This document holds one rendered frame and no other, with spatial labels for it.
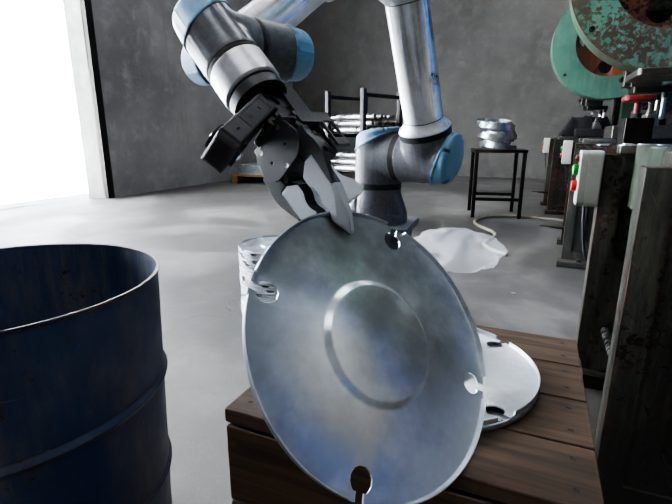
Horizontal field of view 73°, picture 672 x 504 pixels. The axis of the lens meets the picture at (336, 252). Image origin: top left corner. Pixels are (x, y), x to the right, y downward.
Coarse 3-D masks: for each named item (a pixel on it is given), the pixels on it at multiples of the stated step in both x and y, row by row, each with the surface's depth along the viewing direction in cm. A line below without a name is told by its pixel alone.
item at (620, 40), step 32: (576, 0) 196; (608, 0) 191; (640, 0) 192; (608, 32) 193; (640, 32) 189; (640, 64) 191; (608, 128) 238; (544, 224) 262; (576, 224) 234; (576, 256) 237
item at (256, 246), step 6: (246, 240) 178; (252, 240) 179; (258, 240) 179; (264, 240) 179; (270, 240) 179; (240, 246) 170; (246, 246) 170; (252, 246) 170; (258, 246) 170; (264, 246) 168; (252, 252) 160; (258, 252) 159
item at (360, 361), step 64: (320, 256) 46; (384, 256) 51; (256, 320) 39; (320, 320) 43; (384, 320) 46; (448, 320) 52; (256, 384) 37; (320, 384) 40; (384, 384) 43; (448, 384) 48; (320, 448) 38; (384, 448) 41; (448, 448) 45
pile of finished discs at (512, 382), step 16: (480, 336) 72; (496, 336) 71; (496, 352) 66; (512, 352) 66; (496, 368) 62; (512, 368) 62; (528, 368) 62; (480, 384) 58; (496, 384) 58; (512, 384) 58; (528, 384) 58; (496, 400) 54; (512, 400) 54; (528, 400) 54; (496, 416) 51; (512, 416) 51
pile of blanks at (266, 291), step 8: (240, 256) 166; (248, 256) 161; (256, 256) 159; (240, 264) 171; (248, 264) 162; (256, 264) 160; (240, 272) 169; (248, 272) 163; (240, 280) 173; (248, 280) 164; (256, 288) 163; (264, 288) 161; (272, 288) 163; (264, 296) 162; (272, 296) 162
